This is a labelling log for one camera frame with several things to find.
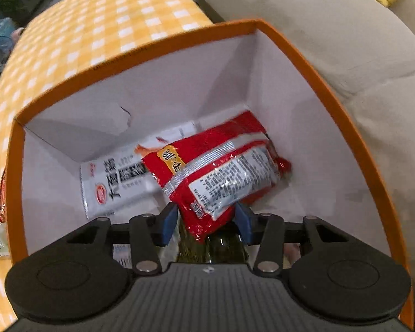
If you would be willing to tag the orange cardboard box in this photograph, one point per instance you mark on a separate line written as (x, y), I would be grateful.
(345, 266)

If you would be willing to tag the yellow checkered tablecloth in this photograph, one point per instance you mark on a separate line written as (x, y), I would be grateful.
(71, 36)

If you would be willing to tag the white shrimp snack bag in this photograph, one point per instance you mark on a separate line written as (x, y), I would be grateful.
(120, 177)

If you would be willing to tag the dark green snack packet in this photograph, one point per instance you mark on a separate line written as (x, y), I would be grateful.
(224, 246)

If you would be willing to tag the orange mimi snack bag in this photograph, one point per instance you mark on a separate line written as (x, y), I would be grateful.
(3, 198)

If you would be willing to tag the red snack bag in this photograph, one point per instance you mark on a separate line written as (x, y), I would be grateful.
(207, 173)

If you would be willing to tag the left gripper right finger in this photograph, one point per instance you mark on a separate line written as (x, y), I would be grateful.
(267, 231)

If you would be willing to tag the beige sofa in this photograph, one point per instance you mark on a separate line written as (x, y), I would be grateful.
(366, 53)

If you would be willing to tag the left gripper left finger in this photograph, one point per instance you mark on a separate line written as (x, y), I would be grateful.
(146, 233)

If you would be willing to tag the blue water jug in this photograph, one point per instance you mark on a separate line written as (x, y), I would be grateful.
(7, 27)

